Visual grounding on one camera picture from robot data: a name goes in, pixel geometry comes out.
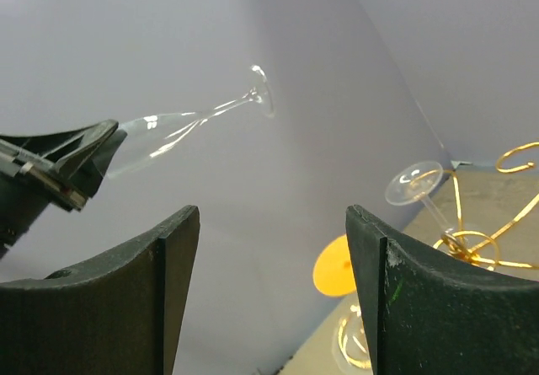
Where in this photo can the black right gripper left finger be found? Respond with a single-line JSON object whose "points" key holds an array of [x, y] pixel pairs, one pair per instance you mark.
{"points": [[119, 312]]}

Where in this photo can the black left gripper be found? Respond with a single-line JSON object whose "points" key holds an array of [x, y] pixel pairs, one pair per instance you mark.
{"points": [[64, 168]]}

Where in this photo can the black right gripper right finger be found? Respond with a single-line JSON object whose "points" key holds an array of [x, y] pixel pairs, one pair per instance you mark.
{"points": [[446, 312]]}

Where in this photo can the clear wine glass front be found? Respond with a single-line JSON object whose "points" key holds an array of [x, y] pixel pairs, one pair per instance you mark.
{"points": [[349, 345]]}

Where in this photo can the clear wine glass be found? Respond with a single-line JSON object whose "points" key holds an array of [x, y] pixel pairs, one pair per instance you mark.
{"points": [[349, 345], [415, 184]]}

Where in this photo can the clear champagne flute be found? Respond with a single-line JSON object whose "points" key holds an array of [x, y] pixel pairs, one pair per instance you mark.
{"points": [[150, 137]]}

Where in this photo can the yellow plastic goblet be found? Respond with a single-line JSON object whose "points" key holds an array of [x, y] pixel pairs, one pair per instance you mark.
{"points": [[332, 274]]}

